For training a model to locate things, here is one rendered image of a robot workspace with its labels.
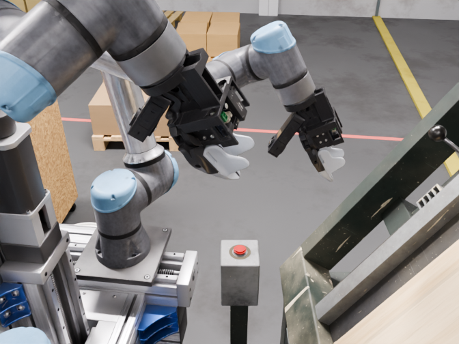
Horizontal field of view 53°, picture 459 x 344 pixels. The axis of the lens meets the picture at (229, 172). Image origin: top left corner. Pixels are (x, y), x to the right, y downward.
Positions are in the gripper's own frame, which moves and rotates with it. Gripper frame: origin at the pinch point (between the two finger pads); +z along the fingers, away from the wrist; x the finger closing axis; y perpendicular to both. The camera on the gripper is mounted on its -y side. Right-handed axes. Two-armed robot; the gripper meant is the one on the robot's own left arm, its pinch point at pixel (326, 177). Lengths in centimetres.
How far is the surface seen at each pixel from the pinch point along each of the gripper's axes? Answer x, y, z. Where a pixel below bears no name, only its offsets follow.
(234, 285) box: 12, -44, 35
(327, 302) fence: 1.1, -15.0, 38.6
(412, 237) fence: 1.1, 11.9, 24.4
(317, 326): -4.2, -18.8, 41.1
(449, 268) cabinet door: -10.4, 17.3, 24.9
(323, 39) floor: 560, -45, 133
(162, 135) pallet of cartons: 231, -157, 56
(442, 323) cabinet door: -20.3, 12.8, 29.2
